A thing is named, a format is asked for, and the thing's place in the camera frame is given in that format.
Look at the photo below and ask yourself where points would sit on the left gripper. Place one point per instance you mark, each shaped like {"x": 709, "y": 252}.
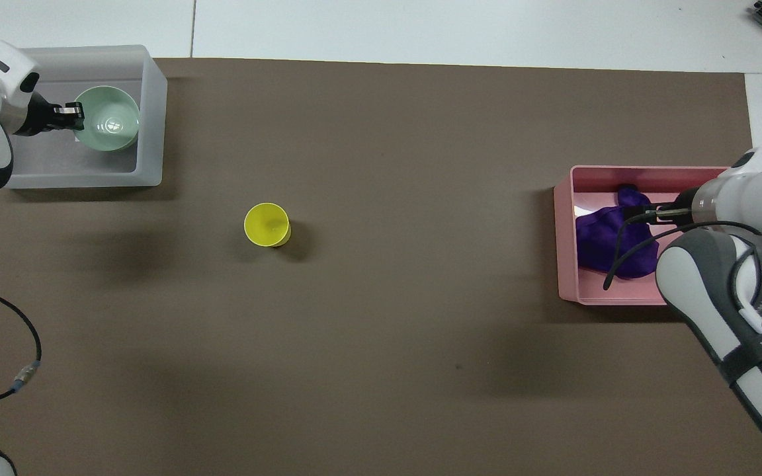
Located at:
{"x": 41, "y": 116}

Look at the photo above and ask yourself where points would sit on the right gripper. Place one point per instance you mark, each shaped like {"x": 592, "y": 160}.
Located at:
{"x": 685, "y": 201}

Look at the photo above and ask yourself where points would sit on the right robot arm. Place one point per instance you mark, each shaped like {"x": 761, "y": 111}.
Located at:
{"x": 718, "y": 284}

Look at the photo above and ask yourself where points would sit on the translucent white plastic box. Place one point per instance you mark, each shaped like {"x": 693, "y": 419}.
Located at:
{"x": 57, "y": 165}

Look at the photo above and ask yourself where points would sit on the pink plastic box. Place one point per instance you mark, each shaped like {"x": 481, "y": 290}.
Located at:
{"x": 619, "y": 177}

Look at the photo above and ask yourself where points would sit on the light green bowl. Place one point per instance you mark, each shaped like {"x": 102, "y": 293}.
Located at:
{"x": 113, "y": 122}

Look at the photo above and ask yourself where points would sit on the crumpled purple bag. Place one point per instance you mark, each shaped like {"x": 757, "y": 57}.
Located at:
{"x": 599, "y": 244}

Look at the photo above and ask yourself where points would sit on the yellow cup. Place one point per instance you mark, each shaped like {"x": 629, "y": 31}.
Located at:
{"x": 265, "y": 223}

